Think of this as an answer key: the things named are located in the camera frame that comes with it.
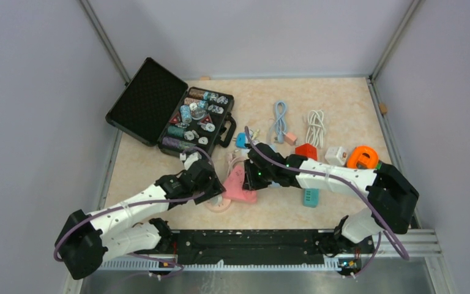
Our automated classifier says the pink triangular power strip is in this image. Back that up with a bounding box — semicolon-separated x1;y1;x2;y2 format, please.
222;165;258;204

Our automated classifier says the blue small block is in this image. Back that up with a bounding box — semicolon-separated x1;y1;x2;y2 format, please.
235;132;247;149

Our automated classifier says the red cube socket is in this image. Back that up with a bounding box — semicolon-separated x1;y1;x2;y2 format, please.
294;143;318;160

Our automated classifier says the teal power strip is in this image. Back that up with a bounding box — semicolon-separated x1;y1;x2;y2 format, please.
303;189;319;208

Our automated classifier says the white tiger cube socket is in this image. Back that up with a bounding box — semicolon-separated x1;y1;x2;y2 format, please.
324;146;348;167

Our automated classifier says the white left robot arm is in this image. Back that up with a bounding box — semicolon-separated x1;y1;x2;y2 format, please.
53;149;225;280

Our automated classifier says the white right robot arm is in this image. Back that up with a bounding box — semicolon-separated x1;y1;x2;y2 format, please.
244;143;419;252

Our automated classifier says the pink round plug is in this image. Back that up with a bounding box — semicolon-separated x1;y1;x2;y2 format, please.
226;149;247;178

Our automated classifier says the pale pink round socket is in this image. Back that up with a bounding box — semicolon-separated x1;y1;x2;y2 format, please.
204;196;231;213

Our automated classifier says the cream chess pawn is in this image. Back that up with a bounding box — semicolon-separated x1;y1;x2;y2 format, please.
251;129;260;140

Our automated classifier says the pink usb charger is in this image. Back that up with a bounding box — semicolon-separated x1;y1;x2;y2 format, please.
284;132;297;146

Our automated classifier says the black poker chip case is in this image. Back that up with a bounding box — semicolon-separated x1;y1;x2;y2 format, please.
105;58;237;156

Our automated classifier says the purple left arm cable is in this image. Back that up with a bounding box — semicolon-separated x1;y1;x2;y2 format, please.
52;146;220;279

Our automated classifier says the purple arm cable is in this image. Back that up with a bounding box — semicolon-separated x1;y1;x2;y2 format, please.
52;146;220;279
244;126;410;277

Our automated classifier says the light blue coiled cable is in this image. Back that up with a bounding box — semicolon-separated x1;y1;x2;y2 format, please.
268;101;288;145

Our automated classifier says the white coiled cable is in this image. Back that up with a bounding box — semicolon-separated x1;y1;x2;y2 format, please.
304;109;327;149

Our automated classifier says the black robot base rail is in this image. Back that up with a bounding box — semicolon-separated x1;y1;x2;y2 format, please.
133;229;376;266

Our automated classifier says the orange ring toy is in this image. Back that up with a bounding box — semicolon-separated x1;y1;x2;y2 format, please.
346;145;379;169

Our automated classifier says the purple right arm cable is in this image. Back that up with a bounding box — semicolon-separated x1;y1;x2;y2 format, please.
244;126;410;277

